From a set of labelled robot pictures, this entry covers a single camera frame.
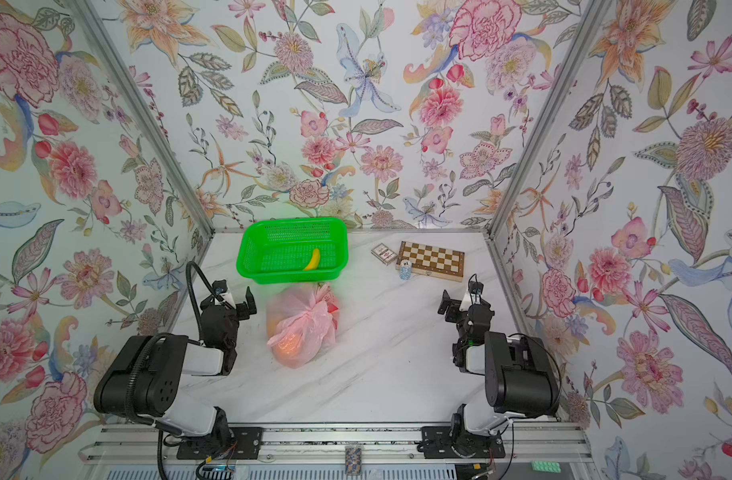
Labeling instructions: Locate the wooden chessboard box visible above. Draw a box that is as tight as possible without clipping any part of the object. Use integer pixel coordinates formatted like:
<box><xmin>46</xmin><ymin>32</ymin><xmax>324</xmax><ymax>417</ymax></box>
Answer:
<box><xmin>396</xmin><ymin>241</ymin><xmax>465</xmax><ymax>282</ymax></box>

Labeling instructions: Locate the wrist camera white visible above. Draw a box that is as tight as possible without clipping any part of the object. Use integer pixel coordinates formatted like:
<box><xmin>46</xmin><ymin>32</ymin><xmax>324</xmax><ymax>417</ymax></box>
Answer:
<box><xmin>221</xmin><ymin>291</ymin><xmax>236</xmax><ymax>308</ymax></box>
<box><xmin>460</xmin><ymin>293</ymin><xmax>478</xmax><ymax>311</ymax></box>

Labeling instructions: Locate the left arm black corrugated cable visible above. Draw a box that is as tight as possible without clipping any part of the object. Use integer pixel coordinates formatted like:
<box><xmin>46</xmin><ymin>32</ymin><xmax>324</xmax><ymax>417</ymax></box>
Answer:
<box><xmin>124</xmin><ymin>260</ymin><xmax>223</xmax><ymax>421</ymax></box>

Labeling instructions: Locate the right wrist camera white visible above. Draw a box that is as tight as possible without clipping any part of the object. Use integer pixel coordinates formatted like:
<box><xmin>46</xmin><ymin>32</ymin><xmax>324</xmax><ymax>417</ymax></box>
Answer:
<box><xmin>460</xmin><ymin>293</ymin><xmax>478</xmax><ymax>311</ymax></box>

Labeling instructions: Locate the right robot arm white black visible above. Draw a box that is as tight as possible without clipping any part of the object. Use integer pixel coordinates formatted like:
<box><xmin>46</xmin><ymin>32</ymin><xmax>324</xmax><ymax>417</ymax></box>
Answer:
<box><xmin>438</xmin><ymin>275</ymin><xmax>562</xmax><ymax>448</ymax></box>

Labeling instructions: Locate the green led module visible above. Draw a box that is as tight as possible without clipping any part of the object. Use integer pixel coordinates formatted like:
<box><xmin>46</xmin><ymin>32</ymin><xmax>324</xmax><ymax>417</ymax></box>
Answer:
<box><xmin>531</xmin><ymin>460</ymin><xmax>562</xmax><ymax>474</ymax></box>

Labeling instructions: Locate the yellow banana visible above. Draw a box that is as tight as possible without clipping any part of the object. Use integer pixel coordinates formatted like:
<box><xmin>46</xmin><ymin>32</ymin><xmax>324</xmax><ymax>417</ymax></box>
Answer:
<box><xmin>304</xmin><ymin>248</ymin><xmax>321</xmax><ymax>271</ymax></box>

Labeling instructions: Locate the playing card deck box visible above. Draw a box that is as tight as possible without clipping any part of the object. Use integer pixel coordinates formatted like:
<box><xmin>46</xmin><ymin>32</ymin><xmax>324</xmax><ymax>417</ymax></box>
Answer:
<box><xmin>371</xmin><ymin>243</ymin><xmax>398</xmax><ymax>265</ymax></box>

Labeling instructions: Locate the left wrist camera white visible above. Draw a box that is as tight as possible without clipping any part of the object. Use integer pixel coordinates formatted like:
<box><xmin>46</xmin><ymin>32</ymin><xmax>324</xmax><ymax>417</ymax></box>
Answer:
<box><xmin>221</xmin><ymin>291</ymin><xmax>236</xmax><ymax>308</ymax></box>

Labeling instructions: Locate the blue poker chip stack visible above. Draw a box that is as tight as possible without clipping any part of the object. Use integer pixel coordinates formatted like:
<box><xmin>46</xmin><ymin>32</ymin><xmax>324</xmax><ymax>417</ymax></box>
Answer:
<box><xmin>399</xmin><ymin>259</ymin><xmax>413</xmax><ymax>281</ymax></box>

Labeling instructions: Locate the pink plastic bag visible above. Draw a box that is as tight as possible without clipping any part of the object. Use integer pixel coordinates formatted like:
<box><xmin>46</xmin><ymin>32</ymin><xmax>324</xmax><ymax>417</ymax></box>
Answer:
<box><xmin>266</xmin><ymin>282</ymin><xmax>341</xmax><ymax>369</ymax></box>

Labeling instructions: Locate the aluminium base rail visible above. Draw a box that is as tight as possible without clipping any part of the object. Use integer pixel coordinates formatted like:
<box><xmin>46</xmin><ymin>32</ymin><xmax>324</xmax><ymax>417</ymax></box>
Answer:
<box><xmin>77</xmin><ymin>422</ymin><xmax>595</xmax><ymax>469</ymax></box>

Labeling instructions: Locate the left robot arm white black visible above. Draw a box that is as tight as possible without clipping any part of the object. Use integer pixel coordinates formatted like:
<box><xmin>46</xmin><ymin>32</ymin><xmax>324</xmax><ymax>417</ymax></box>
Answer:
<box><xmin>93</xmin><ymin>281</ymin><xmax>257</xmax><ymax>455</ymax></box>

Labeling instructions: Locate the small patterned tag on rail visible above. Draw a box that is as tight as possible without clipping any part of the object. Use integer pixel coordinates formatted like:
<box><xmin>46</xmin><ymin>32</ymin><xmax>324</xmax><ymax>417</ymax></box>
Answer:
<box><xmin>345</xmin><ymin>444</ymin><xmax>362</xmax><ymax>477</ymax></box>

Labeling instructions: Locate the green plastic basket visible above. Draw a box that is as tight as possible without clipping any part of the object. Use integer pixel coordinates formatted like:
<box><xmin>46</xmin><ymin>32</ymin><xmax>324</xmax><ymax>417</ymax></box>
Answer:
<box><xmin>236</xmin><ymin>217</ymin><xmax>349</xmax><ymax>285</ymax></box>

